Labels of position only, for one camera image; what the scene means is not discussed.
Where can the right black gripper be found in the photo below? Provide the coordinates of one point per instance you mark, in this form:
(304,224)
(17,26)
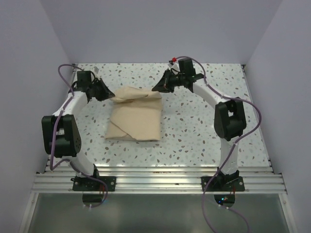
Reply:
(163,86)

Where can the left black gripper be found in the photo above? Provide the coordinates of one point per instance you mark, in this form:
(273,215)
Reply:
(106,93)

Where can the beige cloth mat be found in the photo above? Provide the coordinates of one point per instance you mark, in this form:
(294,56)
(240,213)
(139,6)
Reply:
(136,115)

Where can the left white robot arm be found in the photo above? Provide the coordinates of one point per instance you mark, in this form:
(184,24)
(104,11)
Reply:
(62,140)

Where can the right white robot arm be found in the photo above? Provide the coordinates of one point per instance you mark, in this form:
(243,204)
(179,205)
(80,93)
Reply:
(229,115)

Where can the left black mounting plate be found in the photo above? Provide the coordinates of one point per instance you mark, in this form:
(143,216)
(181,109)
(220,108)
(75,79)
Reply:
(86,184)

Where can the black mounting plate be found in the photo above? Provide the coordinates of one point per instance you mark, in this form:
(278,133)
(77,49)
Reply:
(86,184)
(236,185)

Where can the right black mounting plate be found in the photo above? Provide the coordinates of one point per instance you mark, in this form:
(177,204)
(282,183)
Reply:
(236,185)

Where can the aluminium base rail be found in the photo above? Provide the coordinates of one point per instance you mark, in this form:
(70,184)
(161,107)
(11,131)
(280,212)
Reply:
(161,180)

